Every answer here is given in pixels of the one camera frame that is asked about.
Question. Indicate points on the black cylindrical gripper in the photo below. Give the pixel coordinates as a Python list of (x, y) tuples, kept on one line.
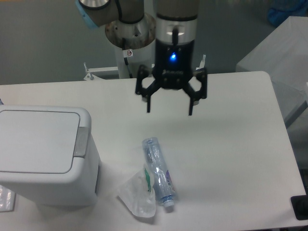
[(174, 60)]

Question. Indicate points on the clear plastic wrapper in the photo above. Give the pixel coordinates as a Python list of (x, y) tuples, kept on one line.
[(138, 194)]

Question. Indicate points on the white push-lid trash can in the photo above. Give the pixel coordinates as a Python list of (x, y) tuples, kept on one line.
[(48, 154)]

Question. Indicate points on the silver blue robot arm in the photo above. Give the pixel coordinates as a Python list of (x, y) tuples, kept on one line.
[(128, 20)]

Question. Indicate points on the clear plastic water bottle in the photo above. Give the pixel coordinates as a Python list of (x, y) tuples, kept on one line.
[(163, 186)]

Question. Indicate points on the white covered side table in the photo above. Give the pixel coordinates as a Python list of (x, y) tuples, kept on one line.
[(283, 54)]

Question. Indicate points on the blue object in background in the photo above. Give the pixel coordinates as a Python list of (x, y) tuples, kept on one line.
[(280, 10)]

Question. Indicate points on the black device at table edge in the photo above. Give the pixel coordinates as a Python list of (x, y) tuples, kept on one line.
[(300, 206)]

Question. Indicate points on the clear plastic bag left edge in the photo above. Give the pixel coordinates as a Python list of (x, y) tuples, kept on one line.
[(7, 199)]

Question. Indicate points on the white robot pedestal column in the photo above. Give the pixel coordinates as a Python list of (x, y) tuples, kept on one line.
[(129, 60)]

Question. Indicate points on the white metal base frame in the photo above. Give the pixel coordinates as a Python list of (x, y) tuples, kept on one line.
[(100, 73)]

